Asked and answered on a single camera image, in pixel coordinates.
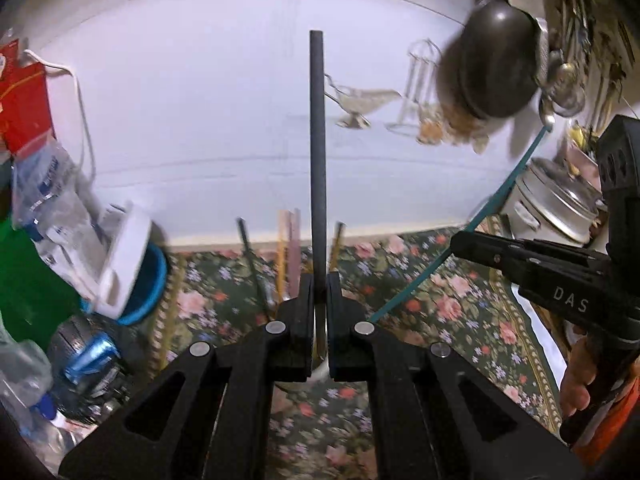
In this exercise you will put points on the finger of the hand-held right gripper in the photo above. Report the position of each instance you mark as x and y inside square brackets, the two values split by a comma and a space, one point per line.
[530, 272]
[475, 245]

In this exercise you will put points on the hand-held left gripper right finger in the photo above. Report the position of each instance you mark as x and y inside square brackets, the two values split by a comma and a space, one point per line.
[340, 320]

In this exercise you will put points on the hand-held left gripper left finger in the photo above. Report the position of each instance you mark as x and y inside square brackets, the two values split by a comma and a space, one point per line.
[300, 320]

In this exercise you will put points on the yellow chopstick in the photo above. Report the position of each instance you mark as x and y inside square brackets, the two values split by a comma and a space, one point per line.
[336, 245]
[281, 275]

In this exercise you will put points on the white paper cup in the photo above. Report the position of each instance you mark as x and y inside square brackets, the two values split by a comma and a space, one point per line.
[320, 375]

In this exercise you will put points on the pink chopstick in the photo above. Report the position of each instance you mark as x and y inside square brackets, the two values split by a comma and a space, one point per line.
[284, 225]
[295, 240]

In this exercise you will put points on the dark grey straw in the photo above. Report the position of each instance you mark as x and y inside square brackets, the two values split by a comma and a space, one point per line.
[317, 160]

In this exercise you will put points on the person's right forearm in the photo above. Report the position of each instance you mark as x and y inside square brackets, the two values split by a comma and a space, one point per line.
[617, 427]

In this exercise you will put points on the hanging kitchen utensils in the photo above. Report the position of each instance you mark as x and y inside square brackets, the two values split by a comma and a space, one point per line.
[580, 5]

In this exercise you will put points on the person's right hand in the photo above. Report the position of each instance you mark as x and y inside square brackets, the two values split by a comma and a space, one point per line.
[580, 375]

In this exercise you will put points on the floral tablecloth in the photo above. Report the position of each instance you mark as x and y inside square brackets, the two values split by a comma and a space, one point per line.
[450, 310]

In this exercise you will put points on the steel pot with lid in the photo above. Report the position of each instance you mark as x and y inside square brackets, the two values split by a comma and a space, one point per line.
[550, 205]

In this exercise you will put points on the amber glass jar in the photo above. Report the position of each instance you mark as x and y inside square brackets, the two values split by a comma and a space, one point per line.
[431, 130]

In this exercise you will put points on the blue plastic bowl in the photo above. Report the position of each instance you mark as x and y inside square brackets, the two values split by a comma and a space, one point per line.
[152, 280]

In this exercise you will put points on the metal skimmer ladle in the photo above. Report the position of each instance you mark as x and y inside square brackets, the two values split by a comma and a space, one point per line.
[567, 90]

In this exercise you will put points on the white plastic tub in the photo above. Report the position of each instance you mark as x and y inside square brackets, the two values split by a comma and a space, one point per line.
[125, 260]

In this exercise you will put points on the dark hanging wok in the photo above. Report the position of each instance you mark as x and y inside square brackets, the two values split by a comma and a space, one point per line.
[495, 55]

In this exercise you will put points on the metal grater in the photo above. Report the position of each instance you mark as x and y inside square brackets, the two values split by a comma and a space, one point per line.
[542, 50]

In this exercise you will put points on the shiny blue object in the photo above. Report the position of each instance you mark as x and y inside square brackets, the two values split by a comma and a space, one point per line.
[90, 357]

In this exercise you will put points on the clear printed plastic bag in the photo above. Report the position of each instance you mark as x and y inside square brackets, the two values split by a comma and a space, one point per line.
[55, 200]

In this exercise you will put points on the green plastic sheet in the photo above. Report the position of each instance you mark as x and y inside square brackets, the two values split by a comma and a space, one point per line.
[30, 280]

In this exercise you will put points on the clear plastic bottle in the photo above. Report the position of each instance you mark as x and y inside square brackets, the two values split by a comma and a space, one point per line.
[22, 380]

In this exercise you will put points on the red paper bag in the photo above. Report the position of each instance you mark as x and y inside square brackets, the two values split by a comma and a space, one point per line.
[25, 100]

